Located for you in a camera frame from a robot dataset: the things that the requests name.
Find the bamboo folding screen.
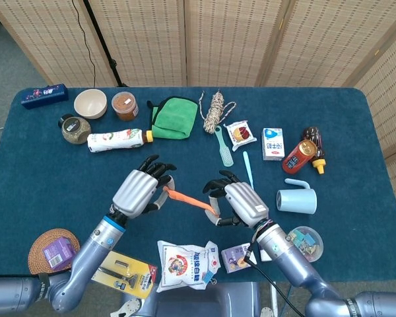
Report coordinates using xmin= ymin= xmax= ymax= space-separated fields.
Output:
xmin=0 ymin=0 xmax=396 ymax=186

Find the purple juice carton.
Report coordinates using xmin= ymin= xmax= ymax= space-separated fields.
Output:
xmin=220 ymin=242 xmax=257 ymax=274

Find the dark blue patterned box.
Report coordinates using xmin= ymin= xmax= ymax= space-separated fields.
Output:
xmin=20 ymin=83 xmax=69 ymax=110

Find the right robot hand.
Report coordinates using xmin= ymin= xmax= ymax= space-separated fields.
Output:
xmin=203 ymin=170 xmax=270 ymax=229

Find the grey robot torso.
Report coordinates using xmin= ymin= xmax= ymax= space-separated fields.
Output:
xmin=141 ymin=281 xmax=261 ymax=317

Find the black stand pole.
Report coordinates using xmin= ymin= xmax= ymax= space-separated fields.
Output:
xmin=82 ymin=0 xmax=129 ymax=88

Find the white snack packet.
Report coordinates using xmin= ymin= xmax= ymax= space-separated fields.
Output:
xmin=224 ymin=120 xmax=257 ymax=152

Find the orange carrot stick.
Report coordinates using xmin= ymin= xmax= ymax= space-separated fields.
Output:
xmin=163 ymin=186 xmax=216 ymax=215

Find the white drink bottle yellow cap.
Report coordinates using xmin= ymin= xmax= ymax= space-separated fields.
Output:
xmin=86 ymin=128 xmax=154 ymax=154

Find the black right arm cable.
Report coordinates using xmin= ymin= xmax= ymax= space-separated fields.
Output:
xmin=243 ymin=252 xmax=305 ymax=317

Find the plastic tub of brown sauce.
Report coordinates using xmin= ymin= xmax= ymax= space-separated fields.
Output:
xmin=111 ymin=91 xmax=140 ymax=122

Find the bundle of twisted rope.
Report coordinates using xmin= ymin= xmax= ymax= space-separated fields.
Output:
xmin=199 ymin=89 xmax=238 ymax=135

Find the woven round coaster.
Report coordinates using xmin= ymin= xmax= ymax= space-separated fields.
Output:
xmin=27 ymin=228 xmax=81 ymax=275

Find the beige bowl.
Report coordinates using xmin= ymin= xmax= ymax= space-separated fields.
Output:
xmin=73 ymin=88 xmax=108 ymax=120

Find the green microfibre cloth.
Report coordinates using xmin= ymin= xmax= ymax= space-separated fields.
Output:
xmin=147 ymin=96 xmax=199 ymax=141

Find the white blue milk carton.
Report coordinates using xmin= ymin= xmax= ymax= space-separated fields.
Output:
xmin=262 ymin=127 xmax=286 ymax=162

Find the glass spice jar black lid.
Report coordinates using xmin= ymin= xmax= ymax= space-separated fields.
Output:
xmin=57 ymin=114 xmax=92 ymax=145

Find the thin black hanging cable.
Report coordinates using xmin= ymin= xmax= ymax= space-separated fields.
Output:
xmin=71 ymin=0 xmax=98 ymax=87

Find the brown squeeze bottle yellow cap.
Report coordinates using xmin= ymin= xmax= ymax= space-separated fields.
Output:
xmin=303 ymin=126 xmax=327 ymax=175

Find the light blue mug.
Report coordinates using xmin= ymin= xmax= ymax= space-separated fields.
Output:
xmin=276 ymin=178 xmax=318 ymax=215

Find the white sugar bag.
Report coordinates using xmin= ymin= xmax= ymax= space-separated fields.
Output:
xmin=156 ymin=240 xmax=221 ymax=293

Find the teal scrub brush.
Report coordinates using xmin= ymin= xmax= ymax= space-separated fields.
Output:
xmin=213 ymin=125 xmax=234 ymax=168

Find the razor in yellow package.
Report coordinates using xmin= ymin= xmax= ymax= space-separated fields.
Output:
xmin=91 ymin=249 xmax=158 ymax=300

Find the white metal post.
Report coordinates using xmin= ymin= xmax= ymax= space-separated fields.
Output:
xmin=270 ymin=281 xmax=280 ymax=317

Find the dark blue table cloth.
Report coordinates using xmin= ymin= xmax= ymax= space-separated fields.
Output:
xmin=0 ymin=86 xmax=396 ymax=285

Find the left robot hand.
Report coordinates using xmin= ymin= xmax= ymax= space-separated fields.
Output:
xmin=110 ymin=154 xmax=178 ymax=221

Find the light blue toothbrush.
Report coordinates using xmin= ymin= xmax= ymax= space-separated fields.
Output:
xmin=242 ymin=151 xmax=255 ymax=191

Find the clear round container of clips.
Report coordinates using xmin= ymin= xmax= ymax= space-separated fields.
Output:
xmin=285 ymin=226 xmax=324 ymax=264

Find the small purple box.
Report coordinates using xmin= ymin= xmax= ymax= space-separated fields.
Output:
xmin=42 ymin=236 xmax=77 ymax=271

